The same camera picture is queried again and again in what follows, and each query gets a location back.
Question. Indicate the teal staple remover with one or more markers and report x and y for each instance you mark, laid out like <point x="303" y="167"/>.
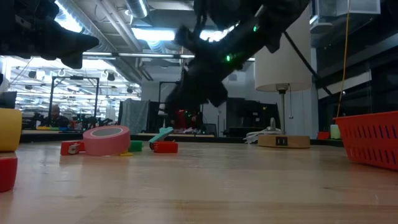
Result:
<point x="161" y="133"/>

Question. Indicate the black monitor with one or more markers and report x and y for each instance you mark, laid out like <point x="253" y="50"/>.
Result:
<point x="7" y="99"/>

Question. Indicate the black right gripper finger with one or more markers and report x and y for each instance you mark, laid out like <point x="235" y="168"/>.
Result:
<point x="175" y="102"/>

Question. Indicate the pink tape roll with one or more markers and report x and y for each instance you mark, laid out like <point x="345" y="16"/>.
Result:
<point x="105" y="144"/>

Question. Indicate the black cabinet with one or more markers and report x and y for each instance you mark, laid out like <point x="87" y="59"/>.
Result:
<point x="248" y="115"/>

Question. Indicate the white shade wooden base lamp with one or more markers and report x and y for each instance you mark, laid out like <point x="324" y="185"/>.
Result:
<point x="280" y="74"/>

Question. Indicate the yellow tape roll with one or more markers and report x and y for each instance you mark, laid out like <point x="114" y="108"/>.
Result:
<point x="9" y="130"/>

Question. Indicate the black metal table frame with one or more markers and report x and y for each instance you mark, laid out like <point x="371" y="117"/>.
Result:
<point x="46" y="138"/>

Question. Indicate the green cup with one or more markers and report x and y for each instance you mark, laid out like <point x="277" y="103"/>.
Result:
<point x="335" y="132"/>

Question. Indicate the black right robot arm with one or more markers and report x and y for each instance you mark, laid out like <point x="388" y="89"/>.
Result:
<point x="248" y="40"/>

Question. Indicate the red plastic basket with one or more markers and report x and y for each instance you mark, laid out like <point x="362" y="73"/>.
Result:
<point x="367" y="140"/>

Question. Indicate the red stapler with metal plate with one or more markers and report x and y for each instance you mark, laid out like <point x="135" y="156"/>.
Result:
<point x="65" y="147"/>

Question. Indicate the yellow stapler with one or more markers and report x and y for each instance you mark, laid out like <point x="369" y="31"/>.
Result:
<point x="126" y="154"/>

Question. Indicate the green stapler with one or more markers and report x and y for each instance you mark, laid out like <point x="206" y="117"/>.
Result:
<point x="136" y="146"/>

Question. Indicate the person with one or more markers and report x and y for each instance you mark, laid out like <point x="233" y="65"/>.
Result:
<point x="56" y="119"/>
<point x="182" y="119"/>

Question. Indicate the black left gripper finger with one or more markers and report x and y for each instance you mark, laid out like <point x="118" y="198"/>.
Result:
<point x="71" y="40"/>

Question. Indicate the small red bin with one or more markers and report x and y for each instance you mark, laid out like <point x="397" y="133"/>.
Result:
<point x="323" y="135"/>

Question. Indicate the black background rig frame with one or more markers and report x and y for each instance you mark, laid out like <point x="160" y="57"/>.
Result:
<point x="74" y="77"/>

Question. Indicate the grey hanging cloth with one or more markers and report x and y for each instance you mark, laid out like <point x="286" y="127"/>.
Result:
<point x="133" y="115"/>

